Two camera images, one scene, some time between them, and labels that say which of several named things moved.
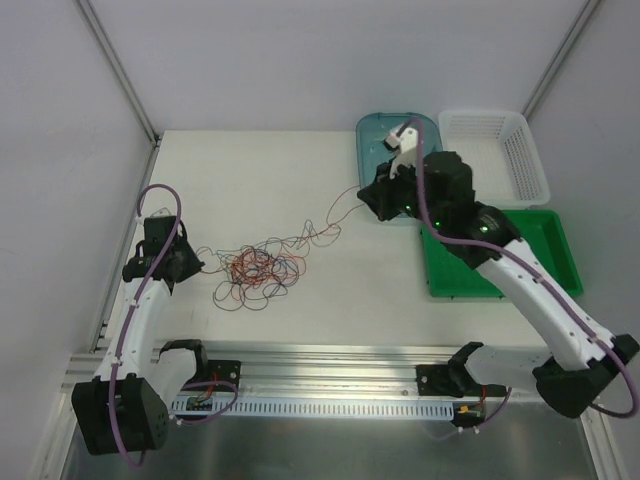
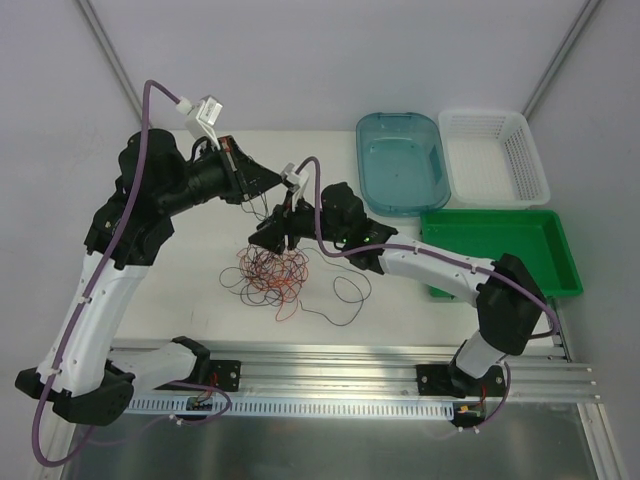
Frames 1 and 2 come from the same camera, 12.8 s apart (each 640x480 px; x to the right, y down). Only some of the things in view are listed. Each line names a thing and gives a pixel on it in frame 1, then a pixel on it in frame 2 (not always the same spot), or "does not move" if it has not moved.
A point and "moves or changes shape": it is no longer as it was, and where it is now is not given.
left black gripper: (185, 262) to (233, 169)
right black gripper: (382, 195) to (288, 227)
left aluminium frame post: (114, 63) does not move
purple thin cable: (256, 273) moves or changes shape
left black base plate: (226, 371) does not move
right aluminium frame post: (559, 59) does not move
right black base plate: (433, 379) does not move
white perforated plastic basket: (498, 150) does not move
